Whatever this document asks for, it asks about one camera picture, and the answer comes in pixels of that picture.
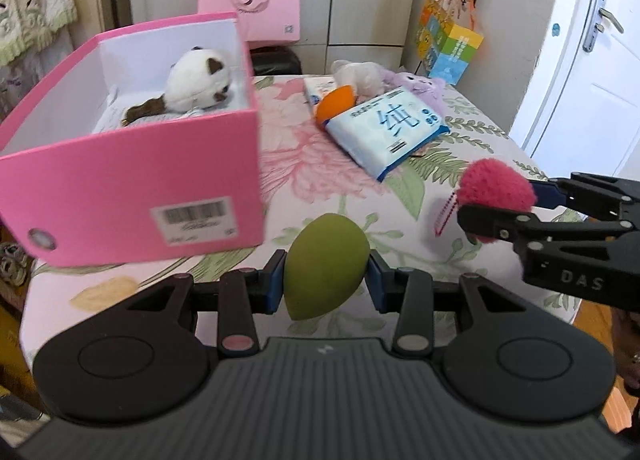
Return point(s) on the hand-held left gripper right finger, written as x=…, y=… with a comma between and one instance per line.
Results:
x=376, y=286

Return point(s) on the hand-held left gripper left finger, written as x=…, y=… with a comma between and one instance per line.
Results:
x=274, y=286

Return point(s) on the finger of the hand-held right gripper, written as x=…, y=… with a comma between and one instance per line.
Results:
x=547, y=194
x=492, y=222

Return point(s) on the pink fluffy pompom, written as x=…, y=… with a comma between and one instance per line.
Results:
x=495, y=185

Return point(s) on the green makeup sponge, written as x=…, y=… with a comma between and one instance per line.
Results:
x=325, y=265

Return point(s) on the large blue tissue pack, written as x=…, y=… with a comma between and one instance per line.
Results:
x=385, y=132

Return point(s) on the pink cardboard box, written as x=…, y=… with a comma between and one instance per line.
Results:
x=130, y=174

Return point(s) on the orange makeup sponge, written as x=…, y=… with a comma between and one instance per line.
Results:
x=334, y=102

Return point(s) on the small white tissue pack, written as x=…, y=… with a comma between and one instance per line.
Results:
x=317, y=88

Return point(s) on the white door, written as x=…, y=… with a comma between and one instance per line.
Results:
x=595, y=99

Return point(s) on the purple plush toy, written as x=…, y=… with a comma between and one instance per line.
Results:
x=422, y=89

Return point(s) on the colourful hanging bag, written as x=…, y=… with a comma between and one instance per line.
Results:
x=447, y=47

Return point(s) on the white and brown plush toy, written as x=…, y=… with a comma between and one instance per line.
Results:
x=195, y=79

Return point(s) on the beige sandal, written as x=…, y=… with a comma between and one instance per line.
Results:
x=12, y=265

